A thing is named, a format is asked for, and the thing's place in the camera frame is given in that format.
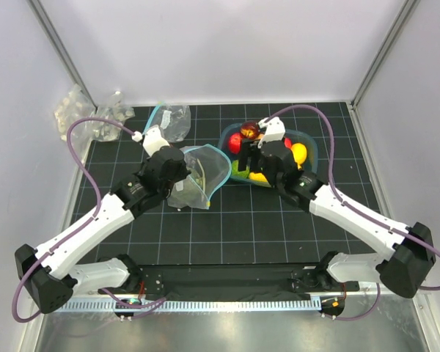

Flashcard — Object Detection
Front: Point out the dark red apple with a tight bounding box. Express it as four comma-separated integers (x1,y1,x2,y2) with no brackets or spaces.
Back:
240,121,260,140

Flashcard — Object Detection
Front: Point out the netted green melon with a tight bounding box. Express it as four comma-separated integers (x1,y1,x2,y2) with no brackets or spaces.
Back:
167,176,209,210

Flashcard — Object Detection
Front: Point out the clear zip bag blue zipper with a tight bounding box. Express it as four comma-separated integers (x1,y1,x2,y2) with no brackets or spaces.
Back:
181,144,232,210

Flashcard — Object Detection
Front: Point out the bumpy green fruit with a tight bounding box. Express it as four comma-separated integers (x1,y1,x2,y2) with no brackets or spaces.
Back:
230,160,250,180

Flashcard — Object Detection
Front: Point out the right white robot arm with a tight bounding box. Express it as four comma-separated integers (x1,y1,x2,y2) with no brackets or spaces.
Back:
238,139,436,298

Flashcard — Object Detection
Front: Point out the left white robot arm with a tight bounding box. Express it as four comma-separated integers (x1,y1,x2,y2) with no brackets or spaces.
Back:
15,145,190,314

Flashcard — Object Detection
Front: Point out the empty zip bag back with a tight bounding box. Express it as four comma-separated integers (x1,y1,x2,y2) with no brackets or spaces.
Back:
144,103,191,143

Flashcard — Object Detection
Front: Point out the bag of white pieces right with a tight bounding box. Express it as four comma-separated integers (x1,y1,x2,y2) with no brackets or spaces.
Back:
94,91,135,142

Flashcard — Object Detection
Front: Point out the bag of white pieces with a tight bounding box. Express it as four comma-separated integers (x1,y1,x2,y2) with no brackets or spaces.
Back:
54,84,95,162
94,91,135,142

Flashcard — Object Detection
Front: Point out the bag of white pieces left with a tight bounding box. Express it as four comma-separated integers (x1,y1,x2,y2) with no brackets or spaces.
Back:
54,84,95,162

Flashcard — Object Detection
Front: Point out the yellow pear middle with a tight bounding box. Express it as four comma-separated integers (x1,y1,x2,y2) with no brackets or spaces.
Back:
248,172,270,187

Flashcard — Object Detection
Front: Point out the yellow lemon right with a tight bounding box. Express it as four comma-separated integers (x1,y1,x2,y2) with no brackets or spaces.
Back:
290,143,308,169

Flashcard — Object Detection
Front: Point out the bright red apple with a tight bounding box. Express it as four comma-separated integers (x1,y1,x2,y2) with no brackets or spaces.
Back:
284,137,292,149

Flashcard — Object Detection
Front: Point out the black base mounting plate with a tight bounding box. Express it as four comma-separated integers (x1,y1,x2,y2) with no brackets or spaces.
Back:
97,264,360,302

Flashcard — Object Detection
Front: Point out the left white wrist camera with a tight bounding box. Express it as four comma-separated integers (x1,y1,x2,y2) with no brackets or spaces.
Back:
131,125,169,157

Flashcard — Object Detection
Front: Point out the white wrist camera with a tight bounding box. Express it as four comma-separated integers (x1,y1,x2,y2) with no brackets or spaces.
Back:
131,125,169,157
258,117,285,148

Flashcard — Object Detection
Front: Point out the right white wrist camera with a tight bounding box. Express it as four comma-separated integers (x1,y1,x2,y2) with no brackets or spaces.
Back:
258,117,285,148

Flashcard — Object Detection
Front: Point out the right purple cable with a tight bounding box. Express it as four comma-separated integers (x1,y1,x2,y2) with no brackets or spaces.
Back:
263,105,440,322

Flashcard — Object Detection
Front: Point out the purple cable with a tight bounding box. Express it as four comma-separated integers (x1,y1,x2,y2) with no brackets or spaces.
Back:
263,105,440,322
12,117,168,324

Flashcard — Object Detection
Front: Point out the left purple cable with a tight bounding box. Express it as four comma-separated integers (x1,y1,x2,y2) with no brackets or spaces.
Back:
12,117,168,324

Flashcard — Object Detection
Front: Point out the white slotted cable duct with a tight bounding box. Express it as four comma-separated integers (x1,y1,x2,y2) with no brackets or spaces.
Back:
57,296,321,314

